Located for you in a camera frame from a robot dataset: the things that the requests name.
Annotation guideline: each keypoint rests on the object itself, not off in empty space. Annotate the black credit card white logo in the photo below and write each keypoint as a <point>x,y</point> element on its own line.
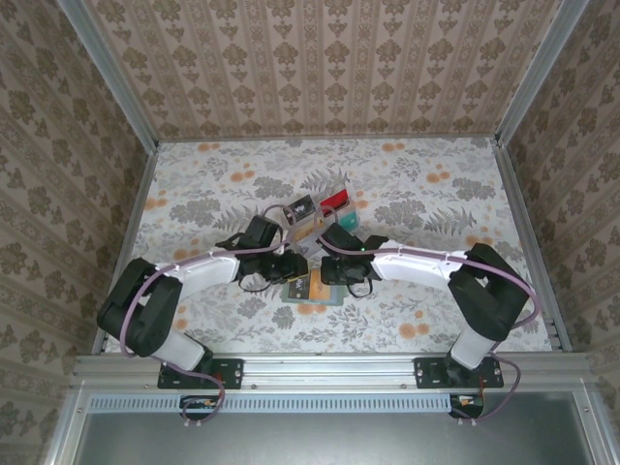
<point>302,208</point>
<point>298,290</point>

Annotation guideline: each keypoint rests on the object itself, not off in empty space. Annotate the orange credit card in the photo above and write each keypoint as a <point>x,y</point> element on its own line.
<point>320,289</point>

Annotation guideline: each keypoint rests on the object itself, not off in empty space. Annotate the white photo ID card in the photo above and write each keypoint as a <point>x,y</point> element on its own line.
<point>305,242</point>

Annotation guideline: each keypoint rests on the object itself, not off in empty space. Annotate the green card holder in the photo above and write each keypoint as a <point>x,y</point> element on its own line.
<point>339,297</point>

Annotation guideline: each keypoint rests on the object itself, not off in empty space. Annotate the clear acrylic card organizer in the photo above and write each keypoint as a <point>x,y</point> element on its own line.
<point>317,206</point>

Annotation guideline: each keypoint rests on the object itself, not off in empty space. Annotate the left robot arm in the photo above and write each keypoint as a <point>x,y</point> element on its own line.
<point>203,273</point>

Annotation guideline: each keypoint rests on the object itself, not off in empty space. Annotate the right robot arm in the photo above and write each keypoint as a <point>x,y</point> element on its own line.
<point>407,264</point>

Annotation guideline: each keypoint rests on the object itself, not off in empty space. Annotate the red credit card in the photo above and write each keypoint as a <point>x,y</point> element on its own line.
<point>336,198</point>

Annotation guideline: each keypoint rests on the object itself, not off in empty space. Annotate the floral tablecloth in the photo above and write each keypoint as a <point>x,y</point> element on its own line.
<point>218,169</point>

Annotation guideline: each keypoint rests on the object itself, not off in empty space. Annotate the grey metal panel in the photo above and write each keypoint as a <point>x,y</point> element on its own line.
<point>329,441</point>

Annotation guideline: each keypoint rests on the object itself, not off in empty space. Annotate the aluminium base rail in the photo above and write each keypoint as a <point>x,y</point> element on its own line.
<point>329,370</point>

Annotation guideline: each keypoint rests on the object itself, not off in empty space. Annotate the thin aluminium wall rail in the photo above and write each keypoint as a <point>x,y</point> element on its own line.
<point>329,139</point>

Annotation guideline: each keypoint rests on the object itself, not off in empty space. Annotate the aluminium side rail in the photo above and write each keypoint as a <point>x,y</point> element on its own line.
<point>533,232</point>
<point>126,242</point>

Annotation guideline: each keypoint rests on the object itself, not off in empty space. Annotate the aluminium corner post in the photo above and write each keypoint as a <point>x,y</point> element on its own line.
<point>540,72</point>
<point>110,72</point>

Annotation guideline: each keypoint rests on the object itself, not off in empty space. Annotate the aluminium lower frame rail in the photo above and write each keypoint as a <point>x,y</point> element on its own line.
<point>595,426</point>
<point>60,426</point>

